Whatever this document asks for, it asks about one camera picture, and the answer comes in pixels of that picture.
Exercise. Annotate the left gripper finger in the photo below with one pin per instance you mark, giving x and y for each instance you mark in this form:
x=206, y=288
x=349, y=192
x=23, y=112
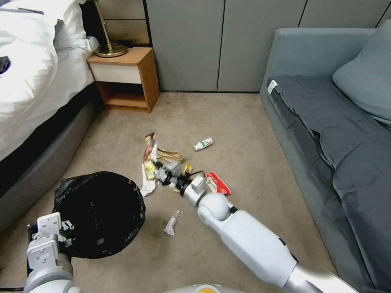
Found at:
x=67, y=241
x=67, y=225

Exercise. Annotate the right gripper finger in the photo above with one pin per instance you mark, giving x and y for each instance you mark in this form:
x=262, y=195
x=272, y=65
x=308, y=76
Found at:
x=160, y=166
x=162, y=178

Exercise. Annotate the colourful snack wrapper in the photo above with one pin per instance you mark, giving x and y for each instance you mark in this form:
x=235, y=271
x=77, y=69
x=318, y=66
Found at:
x=151, y=151

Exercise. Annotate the trash bin with black bag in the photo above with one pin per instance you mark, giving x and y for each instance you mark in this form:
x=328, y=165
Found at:
x=100, y=213

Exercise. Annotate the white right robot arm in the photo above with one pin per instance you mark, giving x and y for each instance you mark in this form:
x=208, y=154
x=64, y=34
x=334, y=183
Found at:
x=250, y=241

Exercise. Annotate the beige paper bag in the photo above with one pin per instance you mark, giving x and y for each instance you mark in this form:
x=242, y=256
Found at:
x=171, y=156

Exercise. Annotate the small yellow wrapper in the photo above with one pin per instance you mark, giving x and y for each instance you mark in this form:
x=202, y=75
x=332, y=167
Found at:
x=187, y=169

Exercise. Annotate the crumpled white paper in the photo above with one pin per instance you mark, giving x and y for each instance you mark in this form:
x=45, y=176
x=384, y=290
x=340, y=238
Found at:
x=148, y=187

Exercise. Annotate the red and white wrapper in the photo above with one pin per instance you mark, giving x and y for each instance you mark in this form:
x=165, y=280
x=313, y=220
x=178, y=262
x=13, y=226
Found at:
x=219, y=184

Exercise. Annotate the clear plastic wrapper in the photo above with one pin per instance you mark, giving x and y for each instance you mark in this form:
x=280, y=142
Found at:
x=172, y=224

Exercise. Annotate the small white drink bottle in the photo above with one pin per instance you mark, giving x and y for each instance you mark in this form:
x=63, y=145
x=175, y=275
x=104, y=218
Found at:
x=203, y=144

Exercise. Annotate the grey upholstered bed base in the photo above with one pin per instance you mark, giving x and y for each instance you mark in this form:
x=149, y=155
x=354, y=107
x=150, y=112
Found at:
x=45, y=158

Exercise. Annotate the wooden nightstand with white drawer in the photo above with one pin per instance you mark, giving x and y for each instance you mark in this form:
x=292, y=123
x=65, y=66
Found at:
x=125, y=77

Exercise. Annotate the brass table lamp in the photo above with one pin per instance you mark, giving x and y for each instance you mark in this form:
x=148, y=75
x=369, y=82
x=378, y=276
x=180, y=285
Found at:
x=110, y=50

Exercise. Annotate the white fabric label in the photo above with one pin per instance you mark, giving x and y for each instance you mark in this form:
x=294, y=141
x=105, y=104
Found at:
x=271, y=87

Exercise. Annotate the brown headboard panel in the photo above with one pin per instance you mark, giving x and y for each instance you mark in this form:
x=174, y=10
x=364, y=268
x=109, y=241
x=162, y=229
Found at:
x=128, y=21

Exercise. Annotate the white duvet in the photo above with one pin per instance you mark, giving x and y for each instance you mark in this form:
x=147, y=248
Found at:
x=27, y=76

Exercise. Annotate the white pillow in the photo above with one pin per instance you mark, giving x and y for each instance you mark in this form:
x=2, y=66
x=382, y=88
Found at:
x=71, y=27

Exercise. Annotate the dark grey sofa cover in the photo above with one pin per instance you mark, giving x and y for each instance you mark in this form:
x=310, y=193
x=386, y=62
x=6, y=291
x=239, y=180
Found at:
x=342, y=137

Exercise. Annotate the small black object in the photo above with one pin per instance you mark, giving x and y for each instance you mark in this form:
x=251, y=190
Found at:
x=3, y=64

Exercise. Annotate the grey-blue sofa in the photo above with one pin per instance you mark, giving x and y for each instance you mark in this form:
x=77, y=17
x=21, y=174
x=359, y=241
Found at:
x=293, y=52

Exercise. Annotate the grey-blue cushion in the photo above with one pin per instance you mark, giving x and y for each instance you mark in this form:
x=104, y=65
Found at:
x=366, y=73

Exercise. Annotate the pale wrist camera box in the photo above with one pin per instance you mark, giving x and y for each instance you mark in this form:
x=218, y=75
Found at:
x=174, y=167
x=49, y=224

